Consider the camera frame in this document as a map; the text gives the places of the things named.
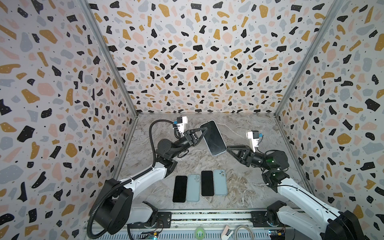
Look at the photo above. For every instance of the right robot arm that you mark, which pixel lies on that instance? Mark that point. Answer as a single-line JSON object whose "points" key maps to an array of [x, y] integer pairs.
{"points": [[316, 220]]}

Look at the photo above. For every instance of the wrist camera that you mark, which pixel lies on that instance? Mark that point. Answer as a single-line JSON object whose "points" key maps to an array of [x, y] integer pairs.
{"points": [[180, 124], [255, 138]]}

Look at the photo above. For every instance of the white small device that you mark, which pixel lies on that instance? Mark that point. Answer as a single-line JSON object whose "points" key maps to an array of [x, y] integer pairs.
{"points": [[227, 233]]}

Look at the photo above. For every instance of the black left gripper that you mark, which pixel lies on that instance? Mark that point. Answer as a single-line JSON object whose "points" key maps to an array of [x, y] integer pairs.
{"points": [[190, 138]]}

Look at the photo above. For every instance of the purple phone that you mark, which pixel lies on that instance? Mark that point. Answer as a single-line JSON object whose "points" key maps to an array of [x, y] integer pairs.
{"points": [[207, 185]]}

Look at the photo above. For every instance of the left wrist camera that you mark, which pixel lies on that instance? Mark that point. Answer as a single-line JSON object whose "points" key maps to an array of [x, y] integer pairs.
{"points": [[180, 124]]}

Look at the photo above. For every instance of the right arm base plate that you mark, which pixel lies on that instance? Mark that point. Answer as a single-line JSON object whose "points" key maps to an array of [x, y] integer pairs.
{"points": [[264, 219]]}

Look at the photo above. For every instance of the green tape roll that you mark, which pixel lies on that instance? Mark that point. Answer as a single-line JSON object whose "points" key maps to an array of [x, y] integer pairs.
{"points": [[200, 233]]}

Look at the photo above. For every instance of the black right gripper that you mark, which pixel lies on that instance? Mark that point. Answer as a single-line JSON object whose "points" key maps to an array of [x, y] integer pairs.
{"points": [[245, 156]]}

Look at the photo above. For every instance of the left corner aluminium post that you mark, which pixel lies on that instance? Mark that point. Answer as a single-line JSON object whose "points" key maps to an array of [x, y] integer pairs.
{"points": [[84, 5]]}

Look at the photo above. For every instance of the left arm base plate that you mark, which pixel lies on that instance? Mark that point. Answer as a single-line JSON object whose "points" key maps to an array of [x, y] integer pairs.
{"points": [[159, 220]]}

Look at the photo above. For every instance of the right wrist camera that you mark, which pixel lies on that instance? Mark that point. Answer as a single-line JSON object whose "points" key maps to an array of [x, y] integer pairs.
{"points": [[255, 138]]}

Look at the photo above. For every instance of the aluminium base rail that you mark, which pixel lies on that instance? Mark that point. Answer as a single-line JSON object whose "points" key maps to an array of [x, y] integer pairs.
{"points": [[185, 222]]}

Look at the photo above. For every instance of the corner aluminium post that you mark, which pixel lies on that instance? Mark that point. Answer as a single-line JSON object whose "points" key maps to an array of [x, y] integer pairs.
{"points": [[84, 5], [331, 14]]}

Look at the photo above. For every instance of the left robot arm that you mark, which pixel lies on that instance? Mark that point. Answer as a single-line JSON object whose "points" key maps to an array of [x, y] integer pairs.
{"points": [[114, 207]]}

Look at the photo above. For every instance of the right corner aluminium post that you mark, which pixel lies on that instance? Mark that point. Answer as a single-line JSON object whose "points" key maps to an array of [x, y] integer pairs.
{"points": [[331, 14]]}

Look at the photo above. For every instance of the mint phone case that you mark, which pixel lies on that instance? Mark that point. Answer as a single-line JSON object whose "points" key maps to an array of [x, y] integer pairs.
{"points": [[193, 188]]}

